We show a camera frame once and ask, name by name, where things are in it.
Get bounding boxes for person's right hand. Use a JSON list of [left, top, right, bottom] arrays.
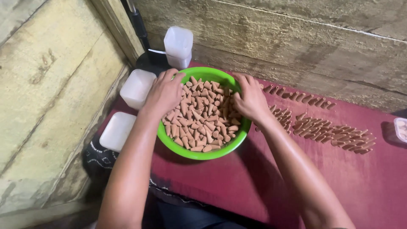
[[232, 73, 271, 123]]

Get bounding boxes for person's left hand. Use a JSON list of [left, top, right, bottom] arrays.
[[141, 68, 187, 119]]

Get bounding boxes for white square plastic container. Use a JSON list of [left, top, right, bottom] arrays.
[[164, 26, 194, 60], [120, 69, 158, 110], [165, 51, 192, 70], [99, 112, 137, 153]]

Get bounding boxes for black round stand base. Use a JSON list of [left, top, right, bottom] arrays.
[[135, 50, 172, 77]]

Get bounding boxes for small cluster of laid cones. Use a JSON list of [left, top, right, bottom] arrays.
[[255, 105, 293, 133]]

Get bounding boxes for heap of brown incense cones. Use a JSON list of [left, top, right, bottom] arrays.
[[162, 76, 242, 152]]

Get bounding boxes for single row of incense cones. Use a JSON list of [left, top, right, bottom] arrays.
[[261, 84, 337, 110]]

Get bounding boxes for black stand pole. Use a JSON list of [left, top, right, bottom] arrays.
[[120, 0, 152, 52]]

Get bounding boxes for green plastic bowl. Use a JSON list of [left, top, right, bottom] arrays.
[[157, 67, 252, 160]]

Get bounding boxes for large cluster of laid cones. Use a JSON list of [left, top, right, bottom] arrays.
[[293, 112, 377, 155]]

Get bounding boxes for person's dark trousers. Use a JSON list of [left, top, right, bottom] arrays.
[[142, 190, 252, 229]]

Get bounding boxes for maroon cloth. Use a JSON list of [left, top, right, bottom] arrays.
[[95, 60, 407, 229]]

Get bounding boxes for clear container with cones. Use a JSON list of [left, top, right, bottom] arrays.
[[394, 117, 407, 144]]

